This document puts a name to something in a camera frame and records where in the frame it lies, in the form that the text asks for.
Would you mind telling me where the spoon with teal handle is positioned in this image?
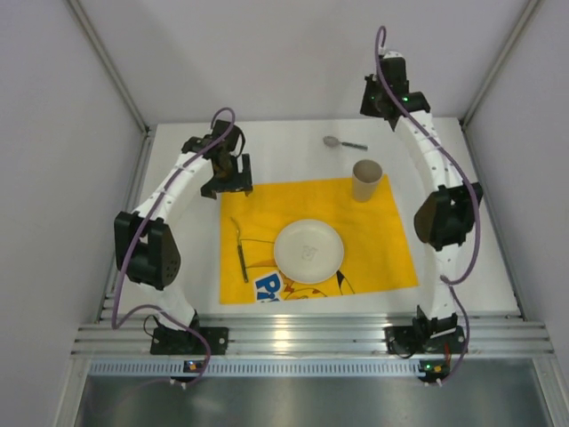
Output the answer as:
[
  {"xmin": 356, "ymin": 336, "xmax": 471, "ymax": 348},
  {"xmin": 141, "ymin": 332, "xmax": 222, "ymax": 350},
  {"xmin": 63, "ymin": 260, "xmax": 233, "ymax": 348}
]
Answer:
[{"xmin": 323, "ymin": 135, "xmax": 368, "ymax": 151}]

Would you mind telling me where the beige cup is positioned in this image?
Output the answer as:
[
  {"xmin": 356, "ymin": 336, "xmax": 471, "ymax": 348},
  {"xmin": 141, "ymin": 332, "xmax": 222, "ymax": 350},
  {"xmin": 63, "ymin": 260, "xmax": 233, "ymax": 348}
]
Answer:
[{"xmin": 352, "ymin": 159, "xmax": 383, "ymax": 203}]

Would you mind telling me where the fork with teal handle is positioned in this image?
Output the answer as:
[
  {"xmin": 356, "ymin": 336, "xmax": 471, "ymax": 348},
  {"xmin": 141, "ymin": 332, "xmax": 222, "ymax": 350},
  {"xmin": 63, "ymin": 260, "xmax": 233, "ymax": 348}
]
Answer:
[{"xmin": 230, "ymin": 216, "xmax": 249, "ymax": 283}]

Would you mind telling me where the cream round plate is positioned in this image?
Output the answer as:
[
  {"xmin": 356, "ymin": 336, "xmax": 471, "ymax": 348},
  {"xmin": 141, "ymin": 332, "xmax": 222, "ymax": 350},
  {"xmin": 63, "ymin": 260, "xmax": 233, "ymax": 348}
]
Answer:
[{"xmin": 273, "ymin": 219, "xmax": 345, "ymax": 285}]

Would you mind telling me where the yellow cartoon cloth placemat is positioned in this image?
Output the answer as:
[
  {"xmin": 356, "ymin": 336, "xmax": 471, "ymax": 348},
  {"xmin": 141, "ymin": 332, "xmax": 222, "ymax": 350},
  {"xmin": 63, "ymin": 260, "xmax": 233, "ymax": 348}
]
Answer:
[{"xmin": 220, "ymin": 177, "xmax": 419, "ymax": 305}]

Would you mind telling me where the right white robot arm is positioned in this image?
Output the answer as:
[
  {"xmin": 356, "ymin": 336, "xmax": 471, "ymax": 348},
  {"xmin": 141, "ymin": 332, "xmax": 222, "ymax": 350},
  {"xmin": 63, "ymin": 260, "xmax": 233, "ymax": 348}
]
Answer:
[{"xmin": 360, "ymin": 48, "xmax": 484, "ymax": 354}]

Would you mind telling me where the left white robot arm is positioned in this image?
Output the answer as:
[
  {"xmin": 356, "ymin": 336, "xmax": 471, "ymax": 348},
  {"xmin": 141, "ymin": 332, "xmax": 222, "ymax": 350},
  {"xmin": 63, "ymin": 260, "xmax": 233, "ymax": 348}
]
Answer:
[{"xmin": 114, "ymin": 118, "xmax": 253, "ymax": 333}]

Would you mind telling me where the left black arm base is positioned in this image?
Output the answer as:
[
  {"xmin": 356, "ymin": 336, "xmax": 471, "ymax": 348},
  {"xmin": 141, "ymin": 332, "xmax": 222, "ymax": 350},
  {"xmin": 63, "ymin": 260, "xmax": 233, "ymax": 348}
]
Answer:
[{"xmin": 143, "ymin": 315, "xmax": 229, "ymax": 356}]

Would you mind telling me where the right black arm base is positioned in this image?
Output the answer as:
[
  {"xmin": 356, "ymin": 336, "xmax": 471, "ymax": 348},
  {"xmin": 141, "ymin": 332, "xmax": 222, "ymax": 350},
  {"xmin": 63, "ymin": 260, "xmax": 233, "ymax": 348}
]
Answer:
[{"xmin": 385, "ymin": 306, "xmax": 466, "ymax": 359}]

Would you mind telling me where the left aluminium frame post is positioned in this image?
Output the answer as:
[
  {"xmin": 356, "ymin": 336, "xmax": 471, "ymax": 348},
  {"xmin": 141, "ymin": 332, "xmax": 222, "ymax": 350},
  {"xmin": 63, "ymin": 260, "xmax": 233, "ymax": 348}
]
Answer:
[{"xmin": 64, "ymin": 0, "xmax": 152, "ymax": 137}]

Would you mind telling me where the aluminium frame post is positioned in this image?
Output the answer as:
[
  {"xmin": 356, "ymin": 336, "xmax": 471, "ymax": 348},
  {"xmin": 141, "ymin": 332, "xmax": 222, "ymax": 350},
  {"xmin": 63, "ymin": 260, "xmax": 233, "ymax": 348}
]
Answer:
[
  {"xmin": 64, "ymin": 0, "xmax": 152, "ymax": 137},
  {"xmin": 460, "ymin": 0, "xmax": 543, "ymax": 130}
]

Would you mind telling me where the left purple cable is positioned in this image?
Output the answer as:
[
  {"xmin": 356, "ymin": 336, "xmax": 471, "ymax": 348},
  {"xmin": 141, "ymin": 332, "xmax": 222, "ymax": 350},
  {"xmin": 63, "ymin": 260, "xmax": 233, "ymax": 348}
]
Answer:
[{"xmin": 110, "ymin": 106, "xmax": 236, "ymax": 391}]

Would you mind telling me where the right aluminium frame post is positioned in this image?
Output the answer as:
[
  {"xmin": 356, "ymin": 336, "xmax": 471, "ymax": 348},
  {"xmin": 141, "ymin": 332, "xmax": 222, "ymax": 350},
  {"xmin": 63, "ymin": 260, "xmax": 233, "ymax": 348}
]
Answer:
[{"xmin": 460, "ymin": 0, "xmax": 543, "ymax": 130}]

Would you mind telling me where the aluminium mounting rail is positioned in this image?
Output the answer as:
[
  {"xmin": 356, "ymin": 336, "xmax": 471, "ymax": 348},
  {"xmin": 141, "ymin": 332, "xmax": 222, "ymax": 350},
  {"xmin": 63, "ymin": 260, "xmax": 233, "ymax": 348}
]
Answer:
[{"xmin": 71, "ymin": 314, "xmax": 554, "ymax": 358}]

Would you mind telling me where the slotted grey cable duct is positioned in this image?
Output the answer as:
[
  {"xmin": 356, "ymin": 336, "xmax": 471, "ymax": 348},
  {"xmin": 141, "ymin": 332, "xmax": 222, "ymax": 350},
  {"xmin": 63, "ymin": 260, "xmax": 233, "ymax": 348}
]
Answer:
[{"xmin": 88, "ymin": 359, "xmax": 463, "ymax": 379}]

